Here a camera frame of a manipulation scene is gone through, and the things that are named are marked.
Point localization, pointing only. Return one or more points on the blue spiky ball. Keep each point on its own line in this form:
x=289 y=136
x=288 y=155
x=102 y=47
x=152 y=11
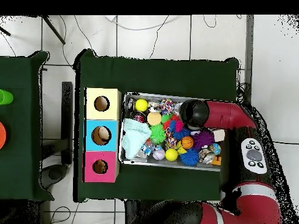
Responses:
x=189 y=157

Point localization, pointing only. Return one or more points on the green cup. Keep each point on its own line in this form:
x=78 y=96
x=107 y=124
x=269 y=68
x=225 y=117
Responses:
x=4 y=97

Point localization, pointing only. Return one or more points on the plain wooden block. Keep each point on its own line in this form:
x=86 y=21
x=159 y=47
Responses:
x=218 y=135

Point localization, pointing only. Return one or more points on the yellow ball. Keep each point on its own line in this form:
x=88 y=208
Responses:
x=171 y=155
x=141 y=105

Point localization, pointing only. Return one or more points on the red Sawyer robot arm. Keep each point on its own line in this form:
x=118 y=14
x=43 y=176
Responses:
x=229 y=115

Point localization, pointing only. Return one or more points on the purple spiky ball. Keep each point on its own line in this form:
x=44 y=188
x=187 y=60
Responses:
x=203 y=139

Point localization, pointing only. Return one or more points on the clear mesh bin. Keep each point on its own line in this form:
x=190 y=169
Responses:
x=122 y=156

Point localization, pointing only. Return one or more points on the orange round object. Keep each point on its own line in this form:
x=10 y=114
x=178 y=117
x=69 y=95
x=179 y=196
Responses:
x=2 y=135

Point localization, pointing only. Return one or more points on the dark green table cloth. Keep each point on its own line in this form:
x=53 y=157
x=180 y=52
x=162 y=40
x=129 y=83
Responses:
x=163 y=74
x=23 y=116

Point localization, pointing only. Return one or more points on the black tripod leg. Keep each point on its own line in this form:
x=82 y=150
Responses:
x=53 y=29

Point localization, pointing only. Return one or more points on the wooden box with three holes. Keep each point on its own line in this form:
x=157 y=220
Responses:
x=112 y=135

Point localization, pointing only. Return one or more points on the orange toy basketball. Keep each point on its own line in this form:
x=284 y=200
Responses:
x=187 y=142

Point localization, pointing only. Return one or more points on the mint green cloth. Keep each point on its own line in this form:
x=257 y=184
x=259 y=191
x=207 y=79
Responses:
x=134 y=137

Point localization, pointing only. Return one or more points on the orange foam disc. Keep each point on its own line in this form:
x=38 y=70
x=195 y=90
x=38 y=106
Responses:
x=154 y=118

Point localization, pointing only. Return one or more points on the silver soda can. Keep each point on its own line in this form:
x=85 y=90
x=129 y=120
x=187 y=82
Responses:
x=153 y=106

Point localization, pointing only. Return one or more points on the green spiky ball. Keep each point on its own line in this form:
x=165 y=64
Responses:
x=158 y=134

